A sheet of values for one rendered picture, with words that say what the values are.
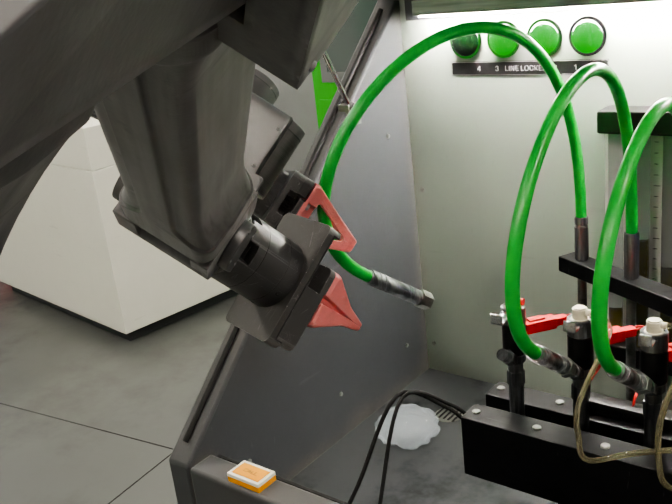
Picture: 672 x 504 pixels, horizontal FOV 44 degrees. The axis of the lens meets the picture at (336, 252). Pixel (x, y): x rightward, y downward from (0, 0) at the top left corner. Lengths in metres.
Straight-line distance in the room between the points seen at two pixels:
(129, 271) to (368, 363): 2.53
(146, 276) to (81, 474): 1.12
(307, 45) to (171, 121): 0.10
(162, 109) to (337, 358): 1.00
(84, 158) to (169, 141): 3.32
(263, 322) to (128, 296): 3.14
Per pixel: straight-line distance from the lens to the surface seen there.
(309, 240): 0.65
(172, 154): 0.31
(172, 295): 3.90
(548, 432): 1.00
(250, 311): 0.66
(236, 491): 1.02
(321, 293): 0.65
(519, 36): 1.02
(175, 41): 0.16
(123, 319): 3.79
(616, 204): 0.77
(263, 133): 0.58
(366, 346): 1.30
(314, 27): 0.18
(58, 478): 3.01
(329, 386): 1.24
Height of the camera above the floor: 1.51
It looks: 19 degrees down
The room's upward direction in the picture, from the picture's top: 7 degrees counter-clockwise
